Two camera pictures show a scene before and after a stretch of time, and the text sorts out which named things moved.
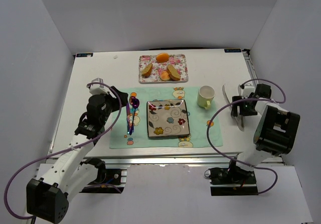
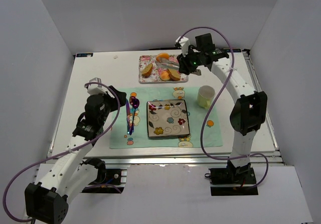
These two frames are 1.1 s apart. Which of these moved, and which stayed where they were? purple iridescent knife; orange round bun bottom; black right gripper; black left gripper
Moved: black right gripper
Stayed: purple iridescent knife; black left gripper; orange round bun bottom
